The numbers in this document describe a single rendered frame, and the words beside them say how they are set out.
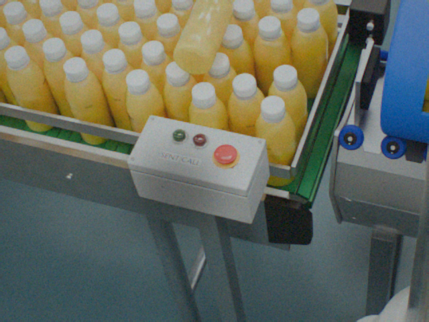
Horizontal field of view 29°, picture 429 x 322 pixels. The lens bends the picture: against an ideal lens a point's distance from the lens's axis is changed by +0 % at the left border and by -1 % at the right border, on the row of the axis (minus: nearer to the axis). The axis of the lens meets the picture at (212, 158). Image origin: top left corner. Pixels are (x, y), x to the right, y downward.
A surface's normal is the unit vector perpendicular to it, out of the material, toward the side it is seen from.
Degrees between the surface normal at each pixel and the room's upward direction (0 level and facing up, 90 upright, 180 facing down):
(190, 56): 90
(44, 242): 0
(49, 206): 0
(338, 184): 70
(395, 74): 58
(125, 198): 90
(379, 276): 90
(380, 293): 90
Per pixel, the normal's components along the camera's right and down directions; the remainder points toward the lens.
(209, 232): -0.34, 0.78
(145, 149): -0.11, -0.58
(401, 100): -0.36, 0.58
